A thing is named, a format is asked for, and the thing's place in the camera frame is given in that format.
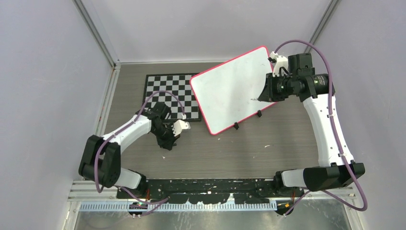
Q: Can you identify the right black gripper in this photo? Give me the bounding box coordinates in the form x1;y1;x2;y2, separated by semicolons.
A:
259;71;297;102

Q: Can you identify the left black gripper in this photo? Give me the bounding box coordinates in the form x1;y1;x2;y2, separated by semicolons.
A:
151;123;180;150

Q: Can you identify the pink framed whiteboard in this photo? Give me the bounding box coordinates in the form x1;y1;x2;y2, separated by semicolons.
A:
190;46;274;135

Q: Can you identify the black white chessboard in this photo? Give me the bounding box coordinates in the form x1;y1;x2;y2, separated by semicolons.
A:
142;73;202;122

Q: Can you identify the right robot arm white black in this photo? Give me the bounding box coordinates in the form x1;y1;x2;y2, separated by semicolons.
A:
257;52;365;197

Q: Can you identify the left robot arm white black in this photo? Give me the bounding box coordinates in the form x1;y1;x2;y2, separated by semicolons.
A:
79;102;191;198

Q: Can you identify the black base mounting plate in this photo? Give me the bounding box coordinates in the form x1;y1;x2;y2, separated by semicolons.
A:
117;178;304;204

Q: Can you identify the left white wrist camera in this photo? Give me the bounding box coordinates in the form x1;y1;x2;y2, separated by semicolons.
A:
172;119;191;137

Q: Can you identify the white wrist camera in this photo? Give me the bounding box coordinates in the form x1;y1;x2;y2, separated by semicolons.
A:
268;51;289;77
172;119;191;137

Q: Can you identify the black wire whiteboard stand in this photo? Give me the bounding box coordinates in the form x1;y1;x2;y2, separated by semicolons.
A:
233;110;263;130

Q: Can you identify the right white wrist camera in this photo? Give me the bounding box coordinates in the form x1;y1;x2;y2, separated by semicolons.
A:
268;51;289;77

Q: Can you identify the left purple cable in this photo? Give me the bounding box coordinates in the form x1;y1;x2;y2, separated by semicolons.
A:
94;90;188;217

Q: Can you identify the white slotted cable duct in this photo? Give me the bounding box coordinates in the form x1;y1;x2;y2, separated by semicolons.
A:
79;201;277;212

